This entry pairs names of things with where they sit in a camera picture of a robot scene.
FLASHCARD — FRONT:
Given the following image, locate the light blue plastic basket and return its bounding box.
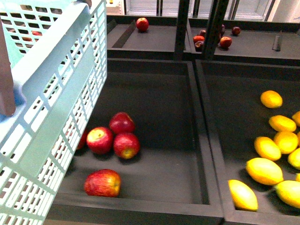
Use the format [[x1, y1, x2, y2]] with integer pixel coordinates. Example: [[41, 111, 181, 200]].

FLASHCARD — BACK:
[[0, 0, 107, 225]]

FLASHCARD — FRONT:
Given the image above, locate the brown basket handle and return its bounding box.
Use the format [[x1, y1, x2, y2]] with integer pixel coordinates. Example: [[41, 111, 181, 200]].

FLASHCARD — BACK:
[[0, 22, 16, 116]]

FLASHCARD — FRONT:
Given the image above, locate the red apple on upper shelf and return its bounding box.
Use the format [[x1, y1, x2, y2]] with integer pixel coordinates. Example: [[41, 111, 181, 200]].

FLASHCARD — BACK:
[[232, 26, 241, 36], [219, 36, 233, 49], [136, 17, 149, 32]]

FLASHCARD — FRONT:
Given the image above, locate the dark wooden display stand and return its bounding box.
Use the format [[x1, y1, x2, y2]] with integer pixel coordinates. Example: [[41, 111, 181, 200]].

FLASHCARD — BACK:
[[47, 16, 300, 225]]

